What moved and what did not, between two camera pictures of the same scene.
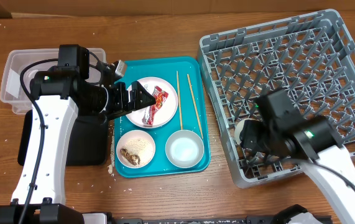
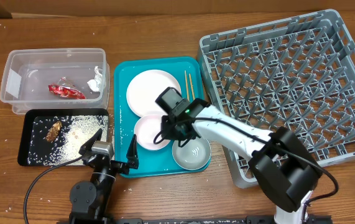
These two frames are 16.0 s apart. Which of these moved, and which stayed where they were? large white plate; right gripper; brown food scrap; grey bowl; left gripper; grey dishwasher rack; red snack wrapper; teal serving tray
Moved: large white plate; right gripper; red snack wrapper; grey bowl; left gripper; brown food scrap
Stayed: grey dishwasher rack; teal serving tray
